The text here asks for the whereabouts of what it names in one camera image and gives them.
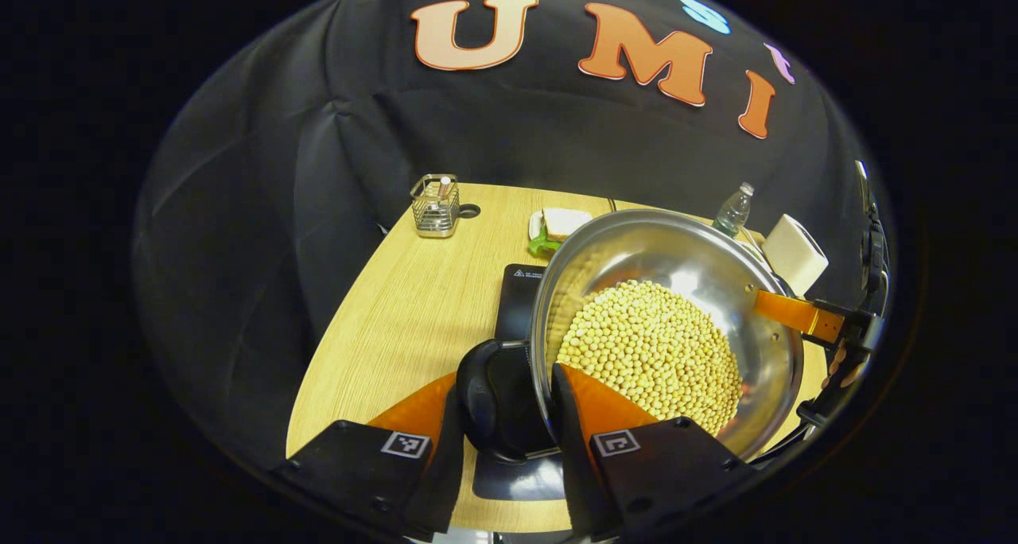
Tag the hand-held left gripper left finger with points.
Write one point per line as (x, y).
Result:
(445, 464)

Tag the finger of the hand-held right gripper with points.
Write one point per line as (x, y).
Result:
(795, 313)

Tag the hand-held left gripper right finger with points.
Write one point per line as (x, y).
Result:
(569, 441)

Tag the pile of yellow soybeans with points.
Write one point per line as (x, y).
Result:
(652, 345)

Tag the black induction cooktop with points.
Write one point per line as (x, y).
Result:
(521, 305)

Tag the white square box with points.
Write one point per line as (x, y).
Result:
(795, 254)

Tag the clear plastic water bottle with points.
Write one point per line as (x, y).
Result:
(733, 210)

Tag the sandwich with lettuce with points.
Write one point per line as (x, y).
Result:
(566, 221)

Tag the black backdrop cloth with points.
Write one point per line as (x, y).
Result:
(262, 210)

